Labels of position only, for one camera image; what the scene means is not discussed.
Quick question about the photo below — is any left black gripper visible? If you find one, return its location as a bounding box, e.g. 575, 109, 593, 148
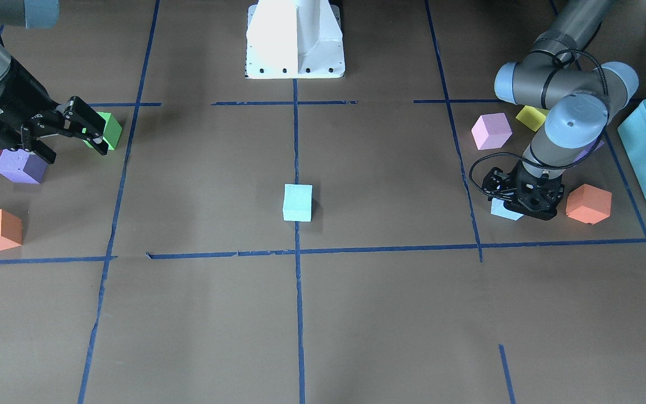
482, 162, 565, 221

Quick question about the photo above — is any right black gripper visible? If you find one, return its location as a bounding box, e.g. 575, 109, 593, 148
0, 59, 109, 164

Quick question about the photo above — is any light blue block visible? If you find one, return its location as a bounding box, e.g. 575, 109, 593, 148
490, 199, 524, 221
282, 183, 313, 222

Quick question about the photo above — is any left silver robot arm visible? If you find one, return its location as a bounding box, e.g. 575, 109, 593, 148
474, 1, 639, 221

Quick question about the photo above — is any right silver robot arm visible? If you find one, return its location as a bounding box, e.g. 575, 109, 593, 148
0, 1, 109, 164

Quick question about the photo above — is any green foam block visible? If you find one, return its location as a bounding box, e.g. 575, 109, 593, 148
83, 112, 122, 150

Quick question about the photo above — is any yellow foam block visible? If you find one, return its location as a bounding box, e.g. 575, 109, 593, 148
515, 105, 549, 132

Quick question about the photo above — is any pink foam block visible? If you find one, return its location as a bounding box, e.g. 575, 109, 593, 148
471, 112, 513, 150

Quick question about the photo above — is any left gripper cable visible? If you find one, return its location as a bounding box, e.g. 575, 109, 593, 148
469, 49, 610, 197

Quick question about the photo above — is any white pedestal column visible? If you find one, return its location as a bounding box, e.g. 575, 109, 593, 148
244, 1, 346, 80

